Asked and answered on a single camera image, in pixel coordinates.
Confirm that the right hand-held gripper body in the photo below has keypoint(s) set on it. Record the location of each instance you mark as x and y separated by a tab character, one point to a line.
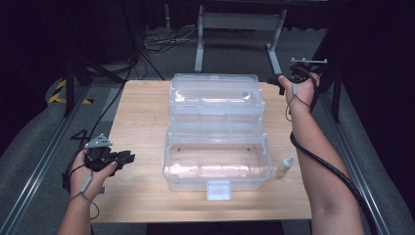
303	70

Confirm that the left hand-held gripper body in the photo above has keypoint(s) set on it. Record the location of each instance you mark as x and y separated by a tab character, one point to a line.
98	156

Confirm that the small white dropper bottle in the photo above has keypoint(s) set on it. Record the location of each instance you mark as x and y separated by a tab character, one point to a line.
285	166

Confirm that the clear plastic storage box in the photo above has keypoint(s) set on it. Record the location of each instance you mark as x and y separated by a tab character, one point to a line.
217	137

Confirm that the person's right hand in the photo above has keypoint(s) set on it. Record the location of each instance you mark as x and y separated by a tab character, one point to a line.
301	94

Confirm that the person's left hand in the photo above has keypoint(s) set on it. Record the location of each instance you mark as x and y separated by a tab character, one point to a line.
88	181

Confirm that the yellow black floor tape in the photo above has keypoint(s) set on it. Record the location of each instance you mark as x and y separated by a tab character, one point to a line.
55	97

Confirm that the grey metal table frame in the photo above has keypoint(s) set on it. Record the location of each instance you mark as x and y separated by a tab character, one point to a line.
239	21

